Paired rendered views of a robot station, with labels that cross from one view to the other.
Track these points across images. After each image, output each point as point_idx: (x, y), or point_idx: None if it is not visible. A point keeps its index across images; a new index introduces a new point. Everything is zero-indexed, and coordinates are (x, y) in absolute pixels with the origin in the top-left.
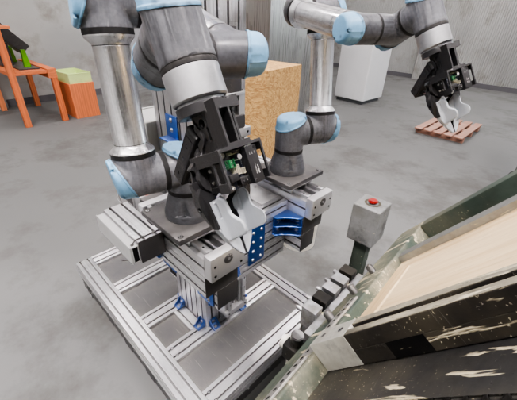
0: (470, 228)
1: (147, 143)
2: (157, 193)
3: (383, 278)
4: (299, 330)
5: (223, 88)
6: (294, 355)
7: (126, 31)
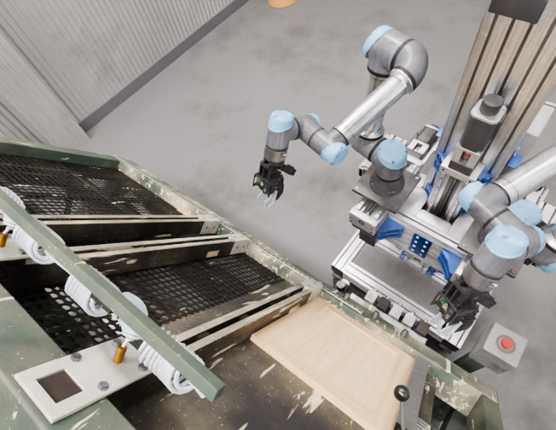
0: (406, 384)
1: (373, 132)
2: (418, 154)
3: (386, 335)
4: (344, 285)
5: (271, 160)
6: (321, 280)
7: (380, 76)
